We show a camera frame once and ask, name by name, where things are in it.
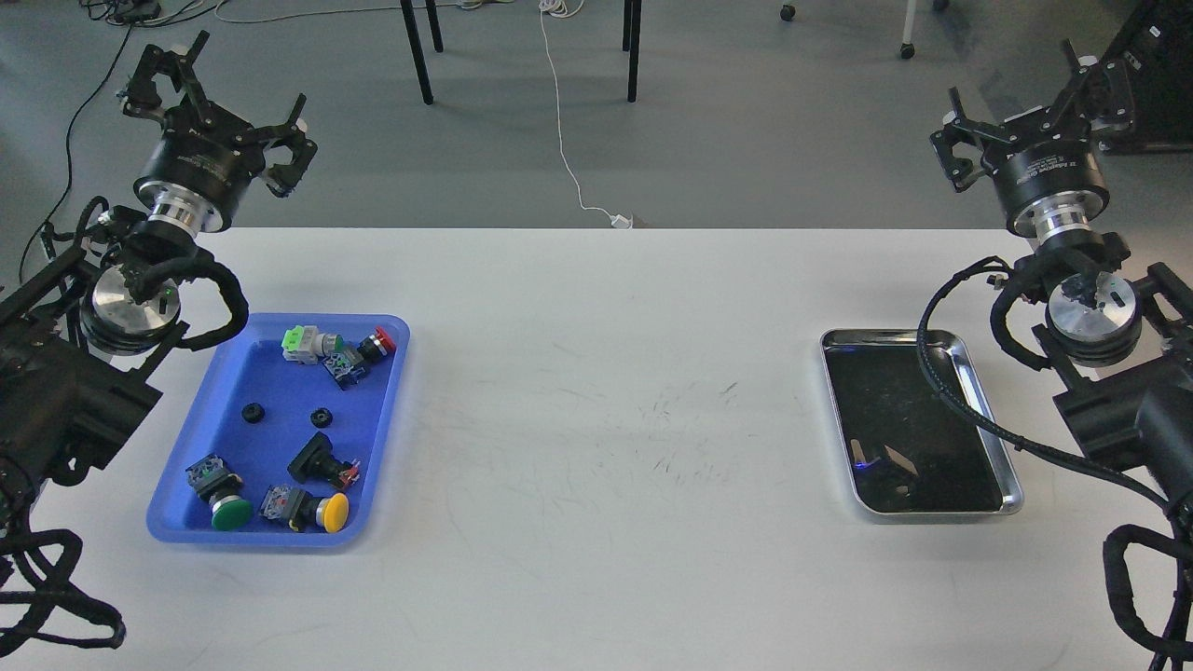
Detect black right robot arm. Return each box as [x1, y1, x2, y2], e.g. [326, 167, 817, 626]
[915, 41, 1192, 670]

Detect black table leg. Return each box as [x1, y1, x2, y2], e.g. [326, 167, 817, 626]
[622, 0, 643, 103]
[398, 0, 444, 106]

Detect small black gear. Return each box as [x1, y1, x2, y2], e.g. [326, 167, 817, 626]
[241, 401, 266, 424]
[309, 406, 334, 429]

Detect light green push button switch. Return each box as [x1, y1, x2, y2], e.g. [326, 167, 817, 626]
[282, 324, 345, 365]

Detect black table leg right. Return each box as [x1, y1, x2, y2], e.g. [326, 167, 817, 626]
[622, 0, 643, 103]

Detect black selector switch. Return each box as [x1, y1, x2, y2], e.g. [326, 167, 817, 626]
[288, 431, 361, 492]

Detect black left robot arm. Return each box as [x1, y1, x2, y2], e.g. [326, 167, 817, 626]
[1, 31, 317, 654]

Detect black table leg left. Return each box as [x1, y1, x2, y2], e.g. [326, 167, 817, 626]
[398, 0, 444, 106]

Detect red push button switch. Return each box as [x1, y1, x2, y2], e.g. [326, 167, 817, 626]
[356, 326, 397, 364]

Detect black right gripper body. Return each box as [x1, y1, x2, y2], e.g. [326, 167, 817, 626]
[987, 129, 1109, 235]

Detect white chair caster leg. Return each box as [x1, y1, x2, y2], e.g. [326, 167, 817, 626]
[779, 0, 952, 61]

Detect blue plastic tray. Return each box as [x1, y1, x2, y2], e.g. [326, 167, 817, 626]
[146, 310, 410, 548]

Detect white power cable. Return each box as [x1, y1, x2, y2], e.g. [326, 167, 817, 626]
[539, 0, 635, 230]

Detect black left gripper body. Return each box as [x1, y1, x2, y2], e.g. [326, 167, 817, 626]
[132, 110, 268, 234]

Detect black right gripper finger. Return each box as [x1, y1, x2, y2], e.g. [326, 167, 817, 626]
[1056, 39, 1136, 131]
[931, 88, 1010, 193]

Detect yellow push button switch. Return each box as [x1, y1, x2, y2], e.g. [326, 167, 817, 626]
[256, 485, 350, 534]

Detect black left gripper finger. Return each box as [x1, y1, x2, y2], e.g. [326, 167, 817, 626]
[117, 31, 220, 127]
[251, 93, 319, 199]

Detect black contact block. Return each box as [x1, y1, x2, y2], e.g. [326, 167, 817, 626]
[322, 347, 370, 390]

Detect black equipment case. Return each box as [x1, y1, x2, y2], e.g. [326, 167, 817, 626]
[1096, 1, 1192, 156]

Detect silver metal tray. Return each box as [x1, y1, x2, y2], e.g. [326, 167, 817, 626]
[820, 330, 1024, 522]

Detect green mushroom push button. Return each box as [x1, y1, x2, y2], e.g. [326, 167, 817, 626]
[185, 453, 254, 531]

